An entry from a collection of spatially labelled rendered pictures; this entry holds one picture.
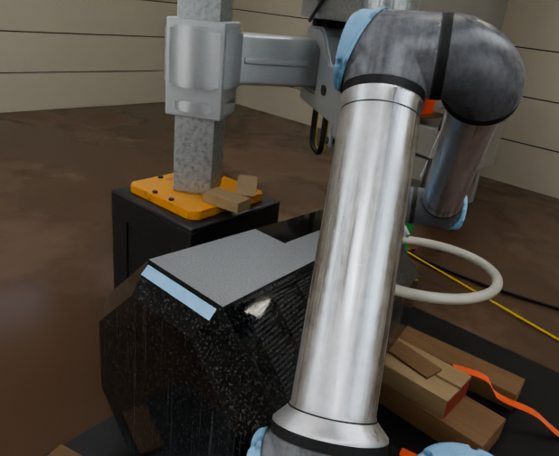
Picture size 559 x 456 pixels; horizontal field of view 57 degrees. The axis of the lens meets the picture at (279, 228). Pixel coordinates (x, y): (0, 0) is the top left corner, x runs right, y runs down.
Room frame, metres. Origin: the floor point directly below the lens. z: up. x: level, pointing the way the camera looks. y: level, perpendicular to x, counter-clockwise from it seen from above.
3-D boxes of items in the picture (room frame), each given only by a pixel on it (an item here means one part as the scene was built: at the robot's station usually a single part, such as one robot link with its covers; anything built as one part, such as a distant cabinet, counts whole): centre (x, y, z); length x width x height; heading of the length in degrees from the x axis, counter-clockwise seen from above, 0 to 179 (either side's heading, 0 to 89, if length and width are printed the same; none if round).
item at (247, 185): (2.45, 0.19, 0.80); 0.20 x 0.10 x 0.05; 2
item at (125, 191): (2.42, 0.43, 0.37); 0.66 x 0.66 x 0.74; 53
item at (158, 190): (2.42, 0.43, 0.76); 0.49 x 0.49 x 0.05; 53
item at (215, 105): (2.42, 0.43, 1.36); 0.35 x 0.35 x 0.41
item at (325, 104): (2.47, -0.22, 1.35); 0.74 x 0.23 x 0.49; 13
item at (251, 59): (2.52, 0.25, 1.41); 0.74 x 0.34 x 0.25; 118
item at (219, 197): (2.23, 0.26, 0.81); 0.20 x 0.10 x 0.05; 61
